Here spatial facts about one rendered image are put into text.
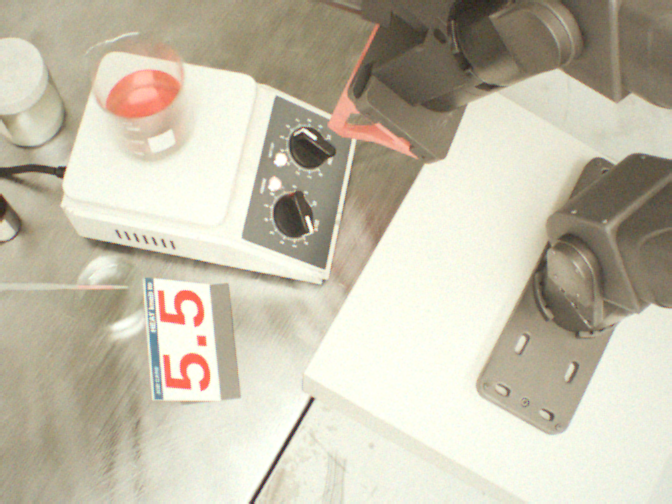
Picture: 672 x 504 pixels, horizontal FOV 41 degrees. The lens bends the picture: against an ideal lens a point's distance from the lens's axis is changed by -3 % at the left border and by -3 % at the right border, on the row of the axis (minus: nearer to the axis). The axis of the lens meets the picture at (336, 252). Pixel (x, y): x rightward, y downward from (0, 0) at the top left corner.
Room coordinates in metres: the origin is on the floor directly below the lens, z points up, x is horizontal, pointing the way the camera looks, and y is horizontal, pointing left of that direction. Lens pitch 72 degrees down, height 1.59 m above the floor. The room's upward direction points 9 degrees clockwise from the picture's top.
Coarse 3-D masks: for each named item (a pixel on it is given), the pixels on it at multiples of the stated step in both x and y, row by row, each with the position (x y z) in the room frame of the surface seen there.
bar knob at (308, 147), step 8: (304, 128) 0.29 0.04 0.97; (312, 128) 0.30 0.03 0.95; (296, 136) 0.28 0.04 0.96; (304, 136) 0.28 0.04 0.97; (312, 136) 0.28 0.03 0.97; (320, 136) 0.29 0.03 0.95; (296, 144) 0.28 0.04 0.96; (304, 144) 0.28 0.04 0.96; (312, 144) 0.28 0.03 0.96; (320, 144) 0.28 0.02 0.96; (328, 144) 0.28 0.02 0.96; (296, 152) 0.27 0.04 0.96; (304, 152) 0.28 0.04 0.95; (312, 152) 0.28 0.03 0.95; (320, 152) 0.28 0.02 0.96; (328, 152) 0.28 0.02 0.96; (296, 160) 0.27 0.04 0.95; (304, 160) 0.27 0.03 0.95; (312, 160) 0.27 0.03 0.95; (320, 160) 0.28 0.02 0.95
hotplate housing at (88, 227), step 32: (288, 96) 0.32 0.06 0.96; (256, 128) 0.28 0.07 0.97; (256, 160) 0.26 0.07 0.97; (96, 224) 0.19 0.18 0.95; (128, 224) 0.19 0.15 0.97; (160, 224) 0.20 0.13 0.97; (224, 224) 0.20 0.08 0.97; (192, 256) 0.19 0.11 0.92; (224, 256) 0.19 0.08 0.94; (256, 256) 0.19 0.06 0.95
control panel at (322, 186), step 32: (288, 128) 0.29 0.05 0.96; (320, 128) 0.30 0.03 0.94; (288, 160) 0.27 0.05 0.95; (256, 192) 0.23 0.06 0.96; (288, 192) 0.24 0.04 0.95; (320, 192) 0.25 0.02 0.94; (256, 224) 0.21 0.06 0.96; (320, 224) 0.23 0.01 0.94; (288, 256) 0.20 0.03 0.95; (320, 256) 0.20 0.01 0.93
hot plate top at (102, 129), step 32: (192, 96) 0.29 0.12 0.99; (224, 96) 0.30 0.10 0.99; (256, 96) 0.30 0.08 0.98; (96, 128) 0.25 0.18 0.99; (224, 128) 0.27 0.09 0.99; (96, 160) 0.23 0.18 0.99; (128, 160) 0.23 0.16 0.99; (192, 160) 0.24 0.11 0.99; (224, 160) 0.25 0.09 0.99; (64, 192) 0.20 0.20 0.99; (96, 192) 0.21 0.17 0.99; (128, 192) 0.21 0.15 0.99; (160, 192) 0.21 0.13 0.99; (192, 192) 0.22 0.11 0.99; (224, 192) 0.22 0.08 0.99; (192, 224) 0.20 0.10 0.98
